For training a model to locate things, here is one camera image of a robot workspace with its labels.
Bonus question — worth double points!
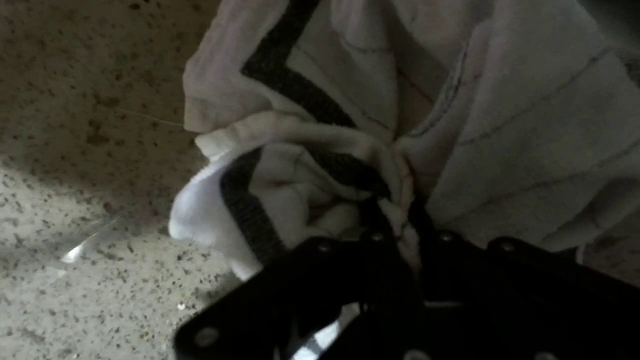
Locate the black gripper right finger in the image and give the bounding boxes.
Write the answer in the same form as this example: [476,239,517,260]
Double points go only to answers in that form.
[331,228,640,360]

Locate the white cloth with black stripes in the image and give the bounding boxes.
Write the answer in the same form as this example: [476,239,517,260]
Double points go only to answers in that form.
[165,0,640,290]

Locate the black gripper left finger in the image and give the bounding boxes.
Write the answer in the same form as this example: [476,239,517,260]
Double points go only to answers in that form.
[171,228,420,360]

